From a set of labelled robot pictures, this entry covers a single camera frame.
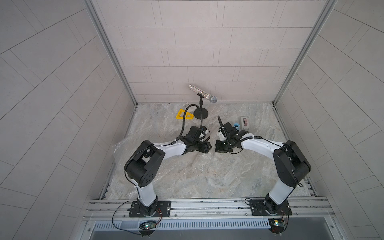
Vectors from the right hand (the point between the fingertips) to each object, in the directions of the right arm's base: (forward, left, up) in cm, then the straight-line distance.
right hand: (214, 149), depth 89 cm
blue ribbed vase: (+11, -15, +8) cm, 20 cm away
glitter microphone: (+23, -1, +20) cm, 31 cm away
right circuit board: (-38, -25, -5) cm, 45 cm away
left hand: (+4, +3, -1) cm, 5 cm away
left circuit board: (-35, +34, +1) cm, 48 cm away
